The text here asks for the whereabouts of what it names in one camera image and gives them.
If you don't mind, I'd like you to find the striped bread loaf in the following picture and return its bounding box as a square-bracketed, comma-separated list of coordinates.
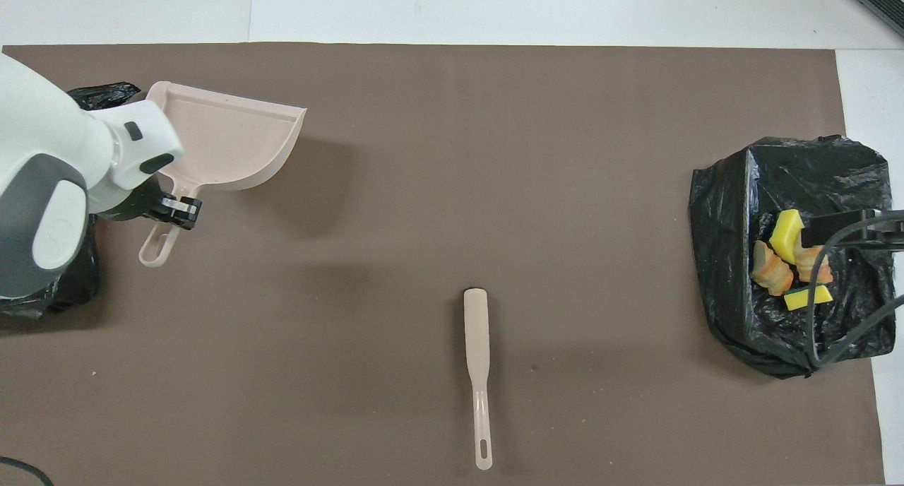
[794, 244, 833, 285]

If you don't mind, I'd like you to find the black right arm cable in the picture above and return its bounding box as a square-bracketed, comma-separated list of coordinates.
[804, 216, 904, 368]

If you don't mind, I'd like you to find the black plastic trash bag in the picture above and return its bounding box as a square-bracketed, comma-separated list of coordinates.
[0, 82, 142, 321]
[689, 135, 898, 381]

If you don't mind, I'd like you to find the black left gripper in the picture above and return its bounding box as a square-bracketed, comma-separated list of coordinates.
[95, 179, 204, 232]

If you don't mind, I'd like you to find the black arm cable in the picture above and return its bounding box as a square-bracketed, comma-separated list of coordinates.
[804, 216, 904, 368]
[0, 456, 54, 486]

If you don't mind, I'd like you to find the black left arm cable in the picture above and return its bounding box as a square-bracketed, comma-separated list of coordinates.
[0, 456, 54, 486]

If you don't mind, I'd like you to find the beige hand brush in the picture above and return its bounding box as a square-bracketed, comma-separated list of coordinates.
[463, 288, 494, 472]

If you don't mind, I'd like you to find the large striped croissant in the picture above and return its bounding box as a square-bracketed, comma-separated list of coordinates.
[751, 240, 795, 297]

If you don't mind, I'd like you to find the beige plastic dustpan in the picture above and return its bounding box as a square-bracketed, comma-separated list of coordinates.
[138, 81, 308, 268]

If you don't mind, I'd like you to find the notched yellow green sponge piece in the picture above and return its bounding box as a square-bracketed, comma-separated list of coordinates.
[768, 208, 805, 265]

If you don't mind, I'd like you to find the brown paper table mat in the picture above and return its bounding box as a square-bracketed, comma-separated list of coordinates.
[0, 43, 887, 486]

